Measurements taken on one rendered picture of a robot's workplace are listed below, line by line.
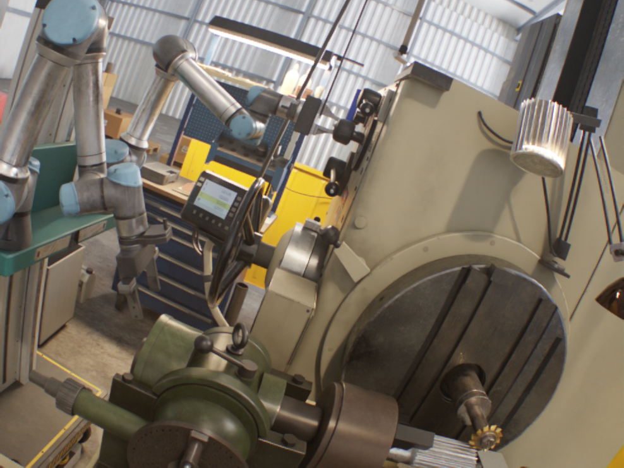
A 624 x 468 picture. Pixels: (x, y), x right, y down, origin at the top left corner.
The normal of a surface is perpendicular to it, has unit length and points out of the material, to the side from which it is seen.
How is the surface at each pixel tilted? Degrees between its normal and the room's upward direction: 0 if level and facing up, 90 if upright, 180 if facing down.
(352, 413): 28
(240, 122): 90
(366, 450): 62
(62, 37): 83
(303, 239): 33
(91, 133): 83
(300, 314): 90
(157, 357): 47
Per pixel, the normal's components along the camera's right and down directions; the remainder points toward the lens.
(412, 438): 0.25, -0.61
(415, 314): -0.08, 0.23
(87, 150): 0.17, 0.35
